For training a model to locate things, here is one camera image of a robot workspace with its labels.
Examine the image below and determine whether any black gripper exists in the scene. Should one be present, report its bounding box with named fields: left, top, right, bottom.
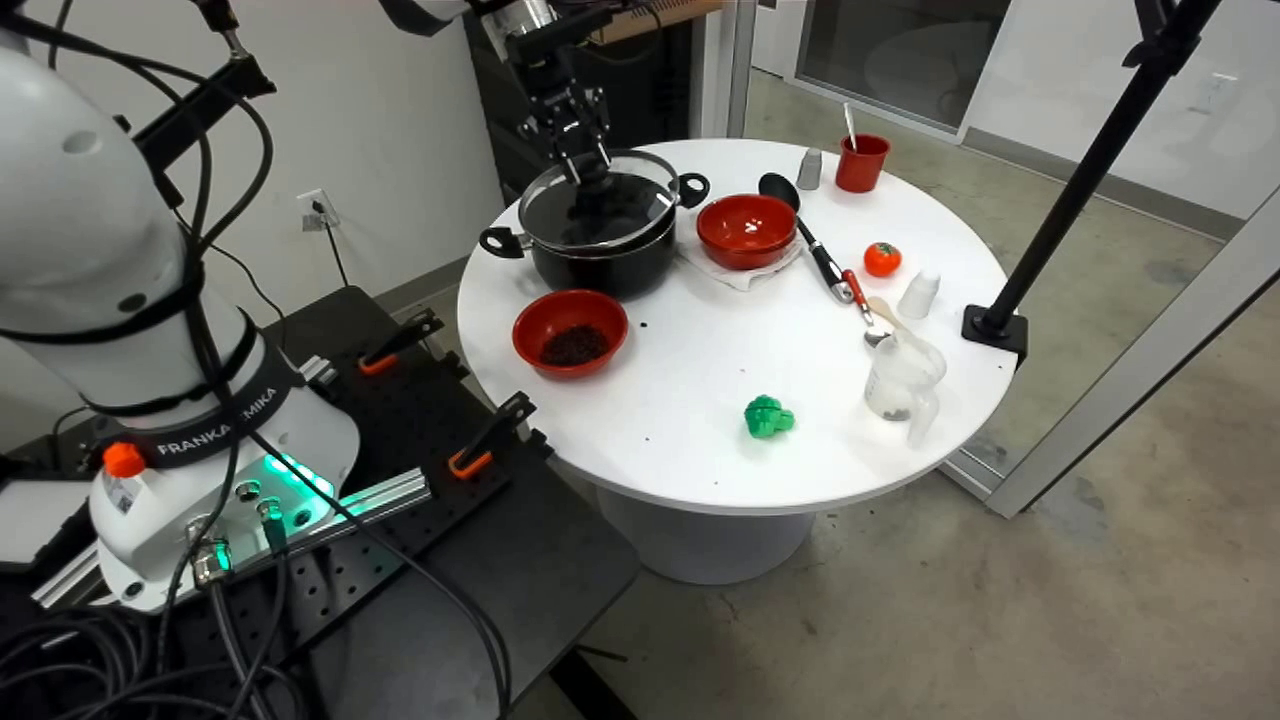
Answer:
left=517, top=38, right=623, bottom=207

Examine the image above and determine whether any black cabinet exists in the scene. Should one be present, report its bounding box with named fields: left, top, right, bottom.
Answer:
left=455, top=0, right=752, bottom=203

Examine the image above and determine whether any empty red bowl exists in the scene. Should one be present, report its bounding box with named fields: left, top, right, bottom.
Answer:
left=691, top=191, right=803, bottom=272

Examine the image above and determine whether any red bowl with dark beans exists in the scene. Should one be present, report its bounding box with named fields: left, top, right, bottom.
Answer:
left=506, top=286, right=631, bottom=384

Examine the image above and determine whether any wooden board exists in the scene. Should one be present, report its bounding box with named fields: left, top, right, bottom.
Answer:
left=591, top=0, right=733, bottom=45

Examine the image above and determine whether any black ladle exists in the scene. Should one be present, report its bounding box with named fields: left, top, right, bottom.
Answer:
left=757, top=168, right=854, bottom=306

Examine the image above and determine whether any black orange bar clamp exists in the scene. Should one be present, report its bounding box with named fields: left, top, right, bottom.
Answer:
left=352, top=310, right=446, bottom=381
left=442, top=388, right=538, bottom=484

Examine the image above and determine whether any red mug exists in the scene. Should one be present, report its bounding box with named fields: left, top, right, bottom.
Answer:
left=833, top=133, right=894, bottom=197

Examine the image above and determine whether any white round table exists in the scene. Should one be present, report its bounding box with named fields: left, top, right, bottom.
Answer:
left=451, top=138, right=1019, bottom=592

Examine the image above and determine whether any orange toy tomato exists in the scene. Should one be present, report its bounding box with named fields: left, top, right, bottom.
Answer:
left=861, top=241, right=906, bottom=279

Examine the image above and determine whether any green toy vegetable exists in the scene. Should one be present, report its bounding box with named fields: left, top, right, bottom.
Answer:
left=741, top=391, right=801, bottom=446

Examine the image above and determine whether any white shaker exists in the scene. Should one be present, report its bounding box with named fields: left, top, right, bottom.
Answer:
left=898, top=267, right=944, bottom=326

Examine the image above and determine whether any clear plastic measuring cup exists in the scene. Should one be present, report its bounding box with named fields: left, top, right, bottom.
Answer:
left=861, top=292, right=951, bottom=433

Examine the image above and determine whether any black perforated mounting table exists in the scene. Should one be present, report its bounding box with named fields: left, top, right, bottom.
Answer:
left=0, top=286, right=644, bottom=720

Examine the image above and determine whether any black tripod pole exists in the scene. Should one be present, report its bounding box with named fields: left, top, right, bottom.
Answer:
left=955, top=0, right=1224, bottom=368

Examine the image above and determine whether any orange-topped white button box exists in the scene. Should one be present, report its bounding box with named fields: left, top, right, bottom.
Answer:
left=87, top=441, right=173, bottom=560

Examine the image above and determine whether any black two-handled pot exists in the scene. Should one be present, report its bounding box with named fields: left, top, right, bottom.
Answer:
left=476, top=149, right=717, bottom=306

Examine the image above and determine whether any white wall power outlet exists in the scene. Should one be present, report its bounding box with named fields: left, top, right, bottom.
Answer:
left=286, top=186, right=336, bottom=237

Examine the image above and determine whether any red-handled metal spatula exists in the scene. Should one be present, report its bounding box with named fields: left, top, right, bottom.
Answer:
left=833, top=265, right=898, bottom=354

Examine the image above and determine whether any aluminium rail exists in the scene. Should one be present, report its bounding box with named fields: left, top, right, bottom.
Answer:
left=24, top=463, right=436, bottom=614

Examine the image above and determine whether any black camera bracket arm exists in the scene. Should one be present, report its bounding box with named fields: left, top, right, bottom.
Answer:
left=90, top=0, right=278, bottom=203

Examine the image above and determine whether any white door frame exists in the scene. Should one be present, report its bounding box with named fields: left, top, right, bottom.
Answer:
left=936, top=186, right=1280, bottom=523

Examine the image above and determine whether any black cable bundle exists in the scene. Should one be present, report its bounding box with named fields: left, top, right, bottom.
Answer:
left=0, top=604, right=295, bottom=720

